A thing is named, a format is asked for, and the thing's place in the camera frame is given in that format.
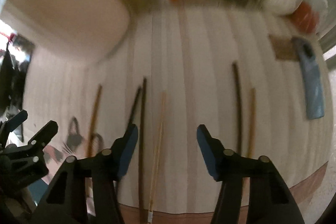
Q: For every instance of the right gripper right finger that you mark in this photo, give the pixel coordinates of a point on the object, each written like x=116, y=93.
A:
x=219, y=162

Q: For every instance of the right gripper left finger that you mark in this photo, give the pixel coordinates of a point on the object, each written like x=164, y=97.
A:
x=111, y=165

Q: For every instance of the light bamboo chopstick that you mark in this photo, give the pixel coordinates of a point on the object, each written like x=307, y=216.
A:
x=93, y=122

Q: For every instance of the light wooden chopstick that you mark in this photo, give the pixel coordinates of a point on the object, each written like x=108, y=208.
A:
x=252, y=124

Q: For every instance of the dark brown chopstick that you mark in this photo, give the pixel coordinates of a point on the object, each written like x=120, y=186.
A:
x=140, y=153

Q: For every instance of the striped cat table mat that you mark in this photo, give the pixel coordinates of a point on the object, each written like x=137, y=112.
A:
x=186, y=56

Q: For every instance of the blue smartphone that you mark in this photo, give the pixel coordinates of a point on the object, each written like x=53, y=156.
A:
x=311, y=76

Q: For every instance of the brown label card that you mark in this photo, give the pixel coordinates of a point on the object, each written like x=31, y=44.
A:
x=283, y=48

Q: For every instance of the cream utensil holder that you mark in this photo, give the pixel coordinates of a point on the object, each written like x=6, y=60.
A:
x=80, y=31

